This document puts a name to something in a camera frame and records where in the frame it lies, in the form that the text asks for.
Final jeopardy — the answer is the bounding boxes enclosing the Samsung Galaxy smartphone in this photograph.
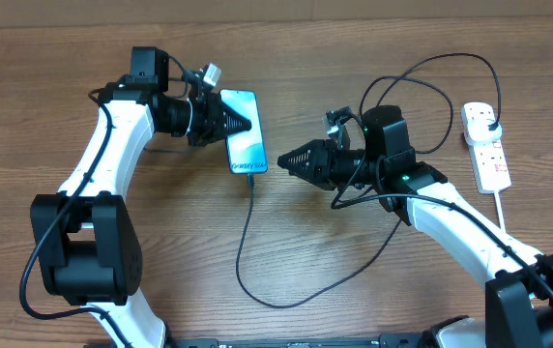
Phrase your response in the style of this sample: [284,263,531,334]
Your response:
[219,89,268,175]

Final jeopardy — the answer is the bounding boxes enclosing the black charging cable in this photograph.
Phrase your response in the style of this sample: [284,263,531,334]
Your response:
[235,52,504,309]

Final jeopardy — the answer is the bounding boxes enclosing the white power strip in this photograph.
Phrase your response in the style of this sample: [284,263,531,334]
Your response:
[461,101,511,194]

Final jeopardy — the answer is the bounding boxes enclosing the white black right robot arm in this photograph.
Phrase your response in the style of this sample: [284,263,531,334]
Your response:
[277,105,553,347]

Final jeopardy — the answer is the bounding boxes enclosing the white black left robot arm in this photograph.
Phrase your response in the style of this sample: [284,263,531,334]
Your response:
[18,46,251,347]

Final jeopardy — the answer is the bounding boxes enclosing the white charger plug adapter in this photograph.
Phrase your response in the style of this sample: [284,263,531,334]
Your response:
[464,119,503,146]

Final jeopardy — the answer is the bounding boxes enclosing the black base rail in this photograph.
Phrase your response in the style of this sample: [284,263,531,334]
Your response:
[164,333,435,348]

